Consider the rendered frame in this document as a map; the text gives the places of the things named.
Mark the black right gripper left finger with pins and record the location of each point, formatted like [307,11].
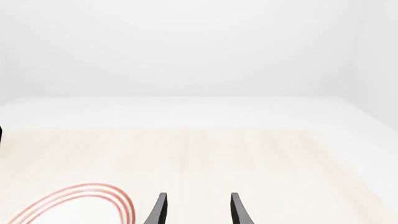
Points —
[159,211]

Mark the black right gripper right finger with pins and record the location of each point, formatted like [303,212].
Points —
[238,212]

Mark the black microwave oven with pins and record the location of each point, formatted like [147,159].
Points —
[0,134]

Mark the white plate with red rings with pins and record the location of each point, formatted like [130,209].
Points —
[77,207]

